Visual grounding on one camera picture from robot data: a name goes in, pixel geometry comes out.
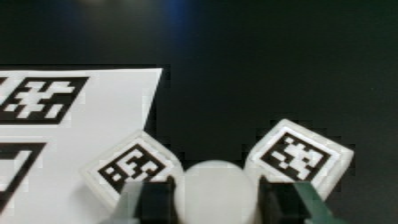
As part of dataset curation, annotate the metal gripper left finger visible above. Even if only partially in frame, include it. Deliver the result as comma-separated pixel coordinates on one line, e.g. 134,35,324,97
109,178,178,224

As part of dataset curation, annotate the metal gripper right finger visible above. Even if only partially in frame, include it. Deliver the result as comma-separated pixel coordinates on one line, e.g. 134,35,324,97
258,176,349,224

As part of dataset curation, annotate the white cross-shaped table base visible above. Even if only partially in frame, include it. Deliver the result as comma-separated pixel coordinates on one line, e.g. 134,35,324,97
82,120,354,224

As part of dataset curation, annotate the white marker sheet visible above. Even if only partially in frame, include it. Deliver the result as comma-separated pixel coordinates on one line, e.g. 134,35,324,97
0,69,162,224

